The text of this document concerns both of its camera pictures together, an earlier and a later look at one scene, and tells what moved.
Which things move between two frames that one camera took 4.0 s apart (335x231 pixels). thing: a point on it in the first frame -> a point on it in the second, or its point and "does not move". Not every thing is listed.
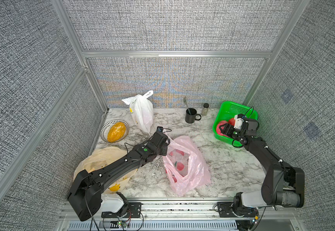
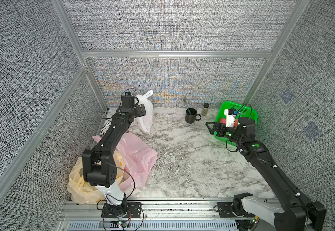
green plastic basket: x=227 y=110 does not move
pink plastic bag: x=186 y=169 -> x=136 y=157
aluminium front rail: x=194 y=209 does not move
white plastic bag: x=141 y=109 does not move
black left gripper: x=165 y=149 -> x=139 y=113
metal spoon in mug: x=185 y=100 does not move
